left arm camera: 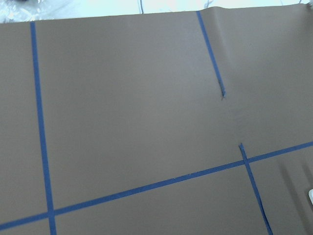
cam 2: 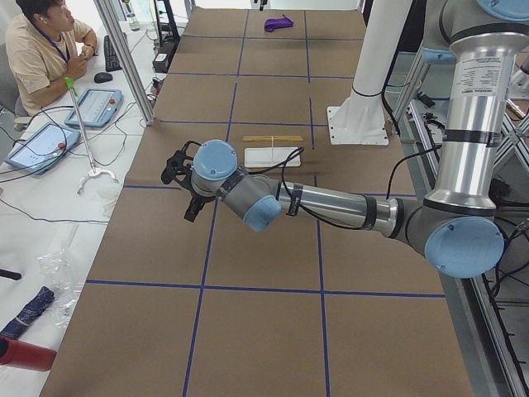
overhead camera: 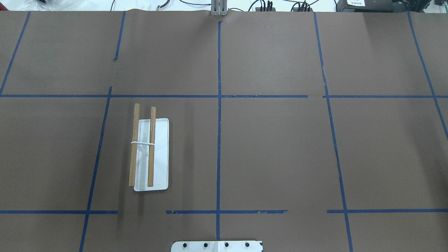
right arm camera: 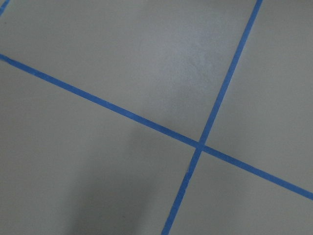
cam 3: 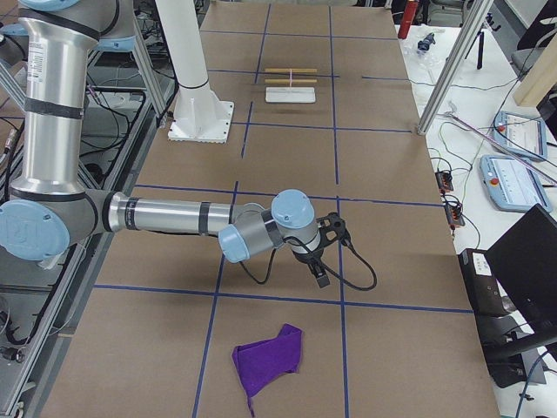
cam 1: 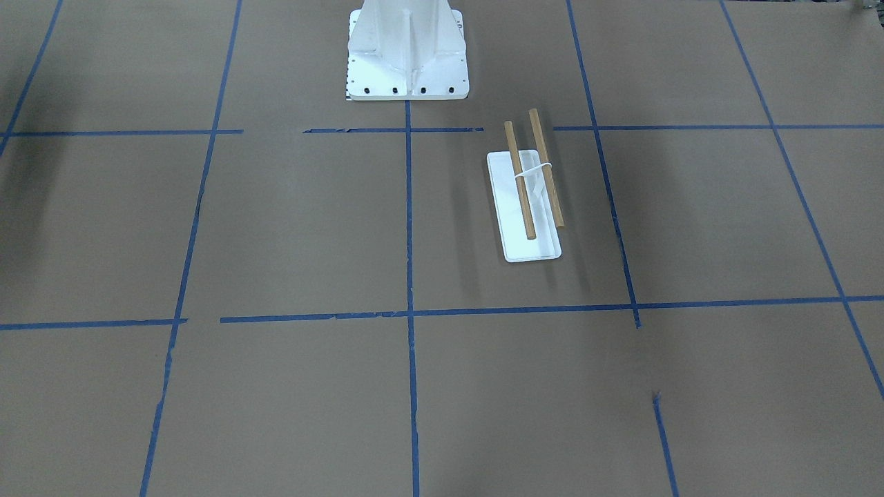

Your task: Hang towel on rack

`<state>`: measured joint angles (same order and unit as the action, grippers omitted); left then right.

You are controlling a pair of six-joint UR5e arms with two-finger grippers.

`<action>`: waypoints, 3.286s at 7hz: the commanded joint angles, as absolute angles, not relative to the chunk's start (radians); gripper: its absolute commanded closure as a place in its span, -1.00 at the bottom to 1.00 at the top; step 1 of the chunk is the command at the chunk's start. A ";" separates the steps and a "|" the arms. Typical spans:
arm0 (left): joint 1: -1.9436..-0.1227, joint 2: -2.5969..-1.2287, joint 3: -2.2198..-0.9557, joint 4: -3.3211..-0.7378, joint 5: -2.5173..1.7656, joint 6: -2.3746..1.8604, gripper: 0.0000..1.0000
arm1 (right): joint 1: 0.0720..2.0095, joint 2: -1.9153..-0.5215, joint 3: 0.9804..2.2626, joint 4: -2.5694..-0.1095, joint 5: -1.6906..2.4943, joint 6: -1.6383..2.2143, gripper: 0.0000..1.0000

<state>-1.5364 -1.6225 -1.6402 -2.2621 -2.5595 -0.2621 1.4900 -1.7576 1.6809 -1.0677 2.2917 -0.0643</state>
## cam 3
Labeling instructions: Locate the upper orange connector box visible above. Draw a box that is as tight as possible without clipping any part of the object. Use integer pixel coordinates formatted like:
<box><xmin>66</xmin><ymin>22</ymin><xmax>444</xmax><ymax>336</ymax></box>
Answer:
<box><xmin>435</xmin><ymin>171</ymin><xmax>453</xmax><ymax>195</ymax></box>

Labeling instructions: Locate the folded dark blue umbrella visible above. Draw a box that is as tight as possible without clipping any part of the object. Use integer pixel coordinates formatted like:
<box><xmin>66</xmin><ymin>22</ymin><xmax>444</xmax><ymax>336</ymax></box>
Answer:
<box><xmin>417</xmin><ymin>32</ymin><xmax>435</xmax><ymax>53</ymax></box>

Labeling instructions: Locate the red bottle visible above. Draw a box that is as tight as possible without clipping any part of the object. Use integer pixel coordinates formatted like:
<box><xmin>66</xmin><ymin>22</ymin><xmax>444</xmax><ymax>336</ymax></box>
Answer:
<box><xmin>397</xmin><ymin>0</ymin><xmax>419</xmax><ymax>39</ymax></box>

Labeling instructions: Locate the teach pendant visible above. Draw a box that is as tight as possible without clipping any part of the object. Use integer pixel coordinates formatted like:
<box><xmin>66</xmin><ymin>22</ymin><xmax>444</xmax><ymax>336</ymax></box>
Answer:
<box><xmin>493</xmin><ymin>111</ymin><xmax>547</xmax><ymax>161</ymax></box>
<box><xmin>480</xmin><ymin>155</ymin><xmax>553</xmax><ymax>212</ymax></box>

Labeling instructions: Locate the purple towel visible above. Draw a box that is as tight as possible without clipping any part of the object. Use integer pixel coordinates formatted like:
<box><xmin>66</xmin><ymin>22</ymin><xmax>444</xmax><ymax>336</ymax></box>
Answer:
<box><xmin>232</xmin><ymin>324</ymin><xmax>303</xmax><ymax>417</ymax></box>

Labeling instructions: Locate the near teach pendant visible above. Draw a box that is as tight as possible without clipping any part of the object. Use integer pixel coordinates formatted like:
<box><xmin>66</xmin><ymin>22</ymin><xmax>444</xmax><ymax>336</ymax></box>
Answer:
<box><xmin>480</xmin><ymin>155</ymin><xmax>553</xmax><ymax>212</ymax></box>

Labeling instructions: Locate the black monitor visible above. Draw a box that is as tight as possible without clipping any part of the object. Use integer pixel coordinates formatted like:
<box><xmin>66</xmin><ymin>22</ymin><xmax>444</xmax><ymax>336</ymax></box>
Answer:
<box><xmin>485</xmin><ymin>204</ymin><xmax>556</xmax><ymax>332</ymax></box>

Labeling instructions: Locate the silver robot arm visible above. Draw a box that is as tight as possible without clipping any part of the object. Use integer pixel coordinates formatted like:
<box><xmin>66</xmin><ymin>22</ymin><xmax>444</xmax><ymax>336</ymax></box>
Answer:
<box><xmin>1</xmin><ymin>1</ymin><xmax>329</xmax><ymax>287</ymax></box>

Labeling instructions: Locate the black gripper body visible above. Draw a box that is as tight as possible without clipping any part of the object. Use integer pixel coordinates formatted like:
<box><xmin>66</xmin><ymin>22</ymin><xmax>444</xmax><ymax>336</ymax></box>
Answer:
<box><xmin>292</xmin><ymin>245</ymin><xmax>324</xmax><ymax>266</ymax></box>

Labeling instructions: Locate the far teach pendant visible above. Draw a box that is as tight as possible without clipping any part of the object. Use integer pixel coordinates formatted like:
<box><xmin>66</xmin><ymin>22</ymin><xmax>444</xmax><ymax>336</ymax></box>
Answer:
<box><xmin>493</xmin><ymin>111</ymin><xmax>547</xmax><ymax>161</ymax></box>

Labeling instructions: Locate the orange connector box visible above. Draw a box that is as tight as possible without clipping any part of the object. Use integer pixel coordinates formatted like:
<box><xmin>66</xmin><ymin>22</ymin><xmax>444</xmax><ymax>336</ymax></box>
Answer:
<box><xmin>444</xmin><ymin>202</ymin><xmax>466</xmax><ymax>230</ymax></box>
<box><xmin>435</xmin><ymin>171</ymin><xmax>453</xmax><ymax>195</ymax></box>

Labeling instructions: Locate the aluminium frame post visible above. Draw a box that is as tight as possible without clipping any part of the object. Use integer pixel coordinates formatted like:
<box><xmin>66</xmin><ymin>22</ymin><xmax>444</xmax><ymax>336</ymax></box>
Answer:
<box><xmin>416</xmin><ymin>0</ymin><xmax>493</xmax><ymax>135</ymax></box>

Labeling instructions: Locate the right black braided cable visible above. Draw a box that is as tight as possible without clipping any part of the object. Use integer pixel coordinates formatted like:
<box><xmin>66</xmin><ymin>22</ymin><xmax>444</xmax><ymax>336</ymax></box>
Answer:
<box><xmin>238</xmin><ymin>236</ymin><xmax>378</xmax><ymax>292</ymax></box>

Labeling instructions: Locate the white pedestal column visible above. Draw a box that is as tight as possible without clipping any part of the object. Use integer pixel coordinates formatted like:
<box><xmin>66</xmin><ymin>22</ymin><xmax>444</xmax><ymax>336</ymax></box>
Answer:
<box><xmin>156</xmin><ymin>0</ymin><xmax>234</xmax><ymax>144</ymax></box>

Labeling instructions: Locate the lower orange connector box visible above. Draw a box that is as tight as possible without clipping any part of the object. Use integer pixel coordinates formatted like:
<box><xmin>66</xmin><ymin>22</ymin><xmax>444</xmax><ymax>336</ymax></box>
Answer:
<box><xmin>444</xmin><ymin>202</ymin><xmax>466</xmax><ymax>230</ymax></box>

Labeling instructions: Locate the black computer box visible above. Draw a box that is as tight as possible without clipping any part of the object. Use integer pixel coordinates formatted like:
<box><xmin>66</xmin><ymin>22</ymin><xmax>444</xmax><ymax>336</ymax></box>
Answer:
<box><xmin>458</xmin><ymin>248</ymin><xmax>547</xmax><ymax>388</ymax></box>

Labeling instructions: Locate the white towel rack with wooden bars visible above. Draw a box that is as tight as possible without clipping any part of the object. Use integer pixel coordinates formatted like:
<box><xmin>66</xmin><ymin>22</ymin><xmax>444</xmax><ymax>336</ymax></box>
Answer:
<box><xmin>264</xmin><ymin>67</ymin><xmax>318</xmax><ymax>104</ymax></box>

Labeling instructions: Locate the reacher grabber stick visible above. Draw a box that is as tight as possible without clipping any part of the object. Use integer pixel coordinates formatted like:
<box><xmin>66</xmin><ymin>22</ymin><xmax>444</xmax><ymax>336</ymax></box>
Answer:
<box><xmin>440</xmin><ymin>112</ymin><xmax>557</xmax><ymax>185</ymax></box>

